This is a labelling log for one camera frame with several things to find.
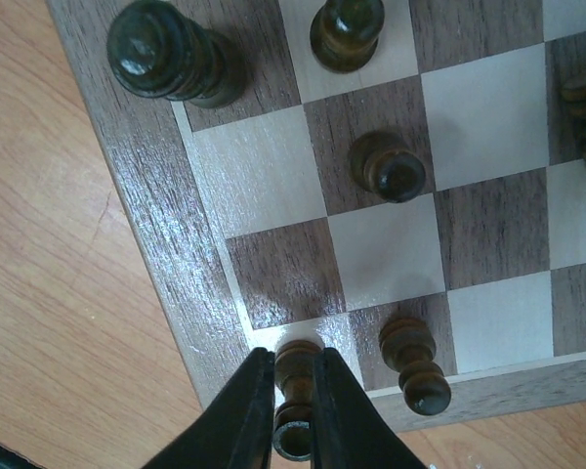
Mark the wooden chessboard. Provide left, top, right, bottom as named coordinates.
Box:
left=49, top=1, right=586, bottom=431

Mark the dark rook piece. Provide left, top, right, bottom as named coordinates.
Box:
left=106, top=1, right=248, bottom=108
left=272, top=340, right=321, bottom=462

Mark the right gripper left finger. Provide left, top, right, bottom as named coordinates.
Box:
left=146, top=348, right=274, bottom=468

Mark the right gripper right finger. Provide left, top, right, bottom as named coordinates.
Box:
left=311, top=348, right=425, bottom=468

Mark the dark lying pawn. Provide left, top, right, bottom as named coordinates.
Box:
left=379, top=318, right=451, bottom=416

